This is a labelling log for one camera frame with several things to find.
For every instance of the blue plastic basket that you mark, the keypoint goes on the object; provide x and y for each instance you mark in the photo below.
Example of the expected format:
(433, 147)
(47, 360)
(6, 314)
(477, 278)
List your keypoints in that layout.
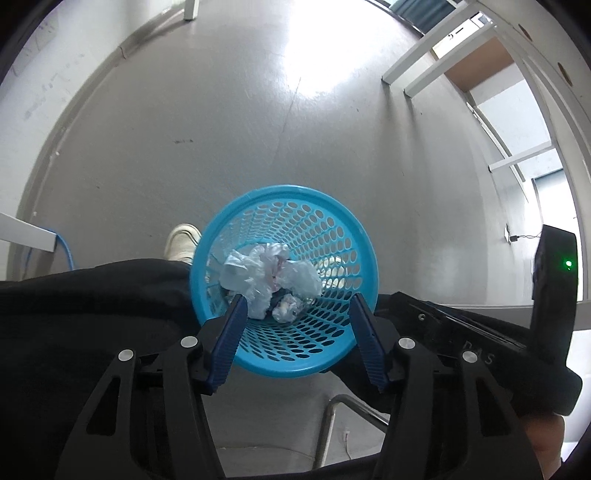
(323, 221)

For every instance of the white furniture leg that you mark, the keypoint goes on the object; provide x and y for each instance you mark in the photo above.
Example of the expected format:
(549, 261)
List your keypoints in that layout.
(191, 8)

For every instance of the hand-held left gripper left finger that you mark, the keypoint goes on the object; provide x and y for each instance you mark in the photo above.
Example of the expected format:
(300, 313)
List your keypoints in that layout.
(226, 346)

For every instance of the white table edge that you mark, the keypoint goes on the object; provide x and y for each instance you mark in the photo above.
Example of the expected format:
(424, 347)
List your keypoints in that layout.
(27, 230)

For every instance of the person's right hand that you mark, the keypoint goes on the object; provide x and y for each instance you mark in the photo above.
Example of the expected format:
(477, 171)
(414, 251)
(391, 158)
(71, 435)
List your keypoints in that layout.
(545, 434)

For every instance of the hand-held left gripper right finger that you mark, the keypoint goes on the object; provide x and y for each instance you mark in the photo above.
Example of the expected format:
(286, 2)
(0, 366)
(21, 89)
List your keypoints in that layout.
(369, 346)

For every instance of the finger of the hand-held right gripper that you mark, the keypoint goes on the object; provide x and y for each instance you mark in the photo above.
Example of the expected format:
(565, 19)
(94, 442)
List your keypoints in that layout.
(425, 323)

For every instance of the white and red plastic bag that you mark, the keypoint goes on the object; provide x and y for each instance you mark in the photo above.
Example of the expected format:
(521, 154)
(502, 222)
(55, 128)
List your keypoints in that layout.
(249, 277)

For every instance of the teal curtain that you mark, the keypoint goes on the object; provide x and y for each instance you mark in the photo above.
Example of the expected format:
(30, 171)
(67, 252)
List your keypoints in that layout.
(425, 11)

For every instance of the metal frame chair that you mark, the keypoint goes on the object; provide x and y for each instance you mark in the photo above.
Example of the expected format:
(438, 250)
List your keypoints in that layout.
(325, 429)

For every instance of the white desk frame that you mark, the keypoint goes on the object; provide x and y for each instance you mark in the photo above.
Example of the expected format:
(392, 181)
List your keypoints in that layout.
(535, 60)

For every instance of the person's black trousers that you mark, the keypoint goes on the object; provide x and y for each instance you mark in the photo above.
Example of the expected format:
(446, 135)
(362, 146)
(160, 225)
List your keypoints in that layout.
(69, 314)

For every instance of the wall socket with plug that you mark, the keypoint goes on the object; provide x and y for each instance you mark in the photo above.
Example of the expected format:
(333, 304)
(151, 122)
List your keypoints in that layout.
(512, 235)

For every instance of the person's beige shoe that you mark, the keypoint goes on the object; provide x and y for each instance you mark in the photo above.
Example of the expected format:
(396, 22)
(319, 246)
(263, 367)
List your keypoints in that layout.
(182, 242)

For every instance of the patterned paper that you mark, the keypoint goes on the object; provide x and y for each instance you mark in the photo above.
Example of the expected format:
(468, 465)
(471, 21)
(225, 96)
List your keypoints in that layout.
(287, 310)

